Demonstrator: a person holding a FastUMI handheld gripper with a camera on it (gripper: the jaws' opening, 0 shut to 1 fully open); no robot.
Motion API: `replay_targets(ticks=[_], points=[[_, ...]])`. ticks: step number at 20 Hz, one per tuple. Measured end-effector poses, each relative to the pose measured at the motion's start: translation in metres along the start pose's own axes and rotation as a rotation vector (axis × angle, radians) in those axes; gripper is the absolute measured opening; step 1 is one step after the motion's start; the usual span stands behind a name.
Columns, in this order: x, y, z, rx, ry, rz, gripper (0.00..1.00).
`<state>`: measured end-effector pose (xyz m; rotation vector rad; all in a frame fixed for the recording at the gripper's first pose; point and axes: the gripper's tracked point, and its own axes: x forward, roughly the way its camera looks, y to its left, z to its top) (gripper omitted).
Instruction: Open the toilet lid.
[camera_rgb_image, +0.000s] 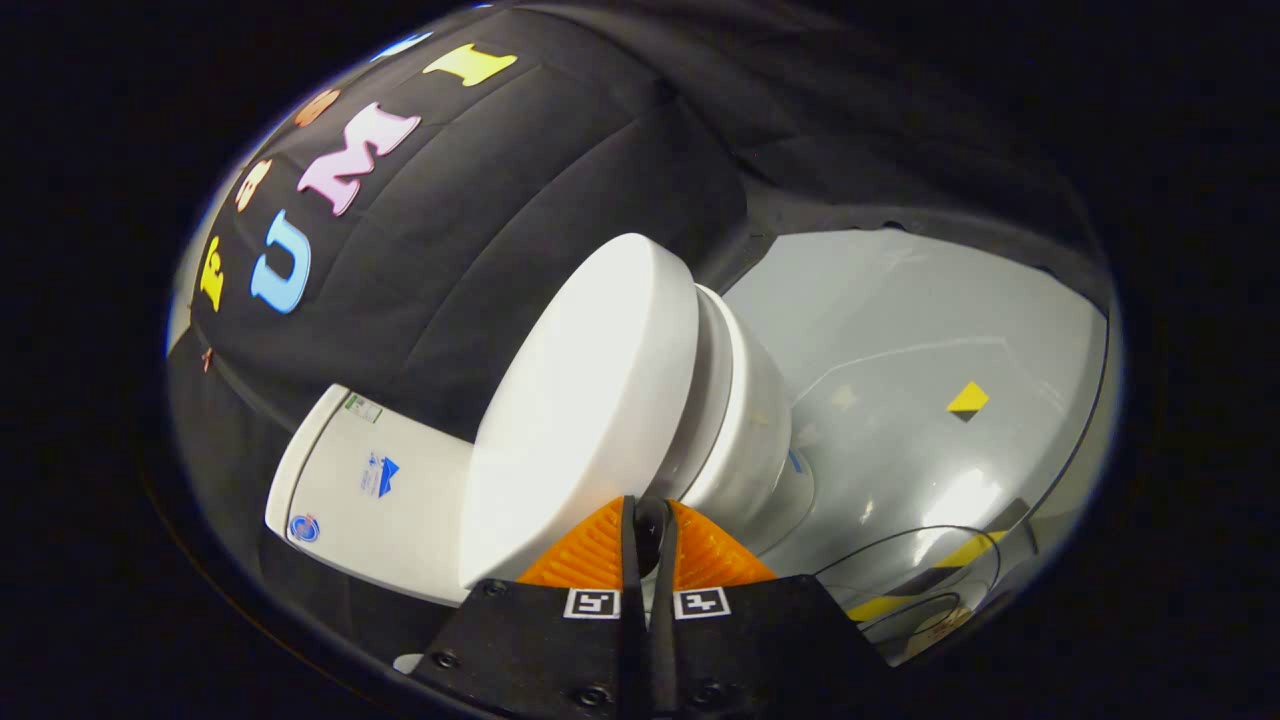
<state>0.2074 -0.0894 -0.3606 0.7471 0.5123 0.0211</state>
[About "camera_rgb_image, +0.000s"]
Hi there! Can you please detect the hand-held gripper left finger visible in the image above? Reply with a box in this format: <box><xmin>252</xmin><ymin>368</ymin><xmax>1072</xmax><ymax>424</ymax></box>
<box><xmin>413</xmin><ymin>497</ymin><xmax>651</xmax><ymax>720</ymax></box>

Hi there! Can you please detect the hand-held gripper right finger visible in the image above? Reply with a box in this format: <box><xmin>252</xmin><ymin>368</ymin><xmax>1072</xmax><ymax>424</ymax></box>
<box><xmin>645</xmin><ymin>497</ymin><xmax>896</xmax><ymax>720</ymax></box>

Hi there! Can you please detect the black lid handle knob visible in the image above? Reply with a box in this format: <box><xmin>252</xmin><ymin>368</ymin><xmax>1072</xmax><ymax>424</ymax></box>
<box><xmin>633</xmin><ymin>496</ymin><xmax>669</xmax><ymax>578</ymax></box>

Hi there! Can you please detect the white toilet lid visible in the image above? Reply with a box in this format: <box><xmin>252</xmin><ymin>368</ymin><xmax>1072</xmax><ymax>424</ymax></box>
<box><xmin>458</xmin><ymin>233</ymin><xmax>700</xmax><ymax>593</ymax></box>

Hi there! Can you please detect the yellow black tape strip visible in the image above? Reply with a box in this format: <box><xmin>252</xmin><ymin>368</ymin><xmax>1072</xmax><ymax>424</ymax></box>
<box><xmin>843</xmin><ymin>528</ymin><xmax>1009</xmax><ymax>623</ymax></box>

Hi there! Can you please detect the yellow black tape square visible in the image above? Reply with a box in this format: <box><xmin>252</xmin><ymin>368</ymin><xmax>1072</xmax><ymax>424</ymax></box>
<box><xmin>946</xmin><ymin>381</ymin><xmax>991</xmax><ymax>423</ymax></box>

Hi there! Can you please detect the black backdrop cloth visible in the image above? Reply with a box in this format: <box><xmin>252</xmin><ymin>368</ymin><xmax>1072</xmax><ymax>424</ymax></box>
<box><xmin>165</xmin><ymin>0</ymin><xmax>1113</xmax><ymax>666</ymax></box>

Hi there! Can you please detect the thin black floor cable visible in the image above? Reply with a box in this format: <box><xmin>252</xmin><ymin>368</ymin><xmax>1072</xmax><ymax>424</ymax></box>
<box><xmin>815</xmin><ymin>524</ymin><xmax>1003</xmax><ymax>643</ymax></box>

